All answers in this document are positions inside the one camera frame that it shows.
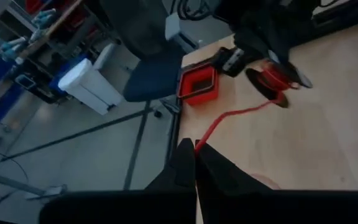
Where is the red wire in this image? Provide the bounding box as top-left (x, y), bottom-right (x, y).
top-left (193, 60), bottom-right (300, 190)

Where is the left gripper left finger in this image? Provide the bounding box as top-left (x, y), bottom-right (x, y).
top-left (39, 139), bottom-right (196, 224)

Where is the red plastic bin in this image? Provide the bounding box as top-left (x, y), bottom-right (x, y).
top-left (176, 62), bottom-right (220, 106)

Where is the black wire spool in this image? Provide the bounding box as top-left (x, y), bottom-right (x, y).
top-left (245, 51), bottom-right (314, 110)

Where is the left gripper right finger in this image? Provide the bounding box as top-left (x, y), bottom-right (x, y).
top-left (196, 142), bottom-right (358, 224)

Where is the white plastic trash bin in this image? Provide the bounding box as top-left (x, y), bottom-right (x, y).
top-left (57, 57), bottom-right (124, 116)

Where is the wooden work table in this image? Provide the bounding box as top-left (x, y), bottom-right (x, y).
top-left (11, 0), bottom-right (85, 60)

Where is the black angled rail bracket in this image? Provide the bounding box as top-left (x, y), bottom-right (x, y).
top-left (159, 98), bottom-right (182, 115)

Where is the navy office chair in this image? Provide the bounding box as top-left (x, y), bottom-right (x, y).
top-left (99, 0), bottom-right (200, 119)

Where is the black looped camera cable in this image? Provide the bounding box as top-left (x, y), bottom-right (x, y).
top-left (177, 0), bottom-right (213, 21)

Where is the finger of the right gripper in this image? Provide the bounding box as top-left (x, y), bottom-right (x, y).
top-left (286, 62), bottom-right (314, 90)

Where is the black aluminium table frame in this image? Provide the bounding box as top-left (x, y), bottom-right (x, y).
top-left (165, 0), bottom-right (358, 162)

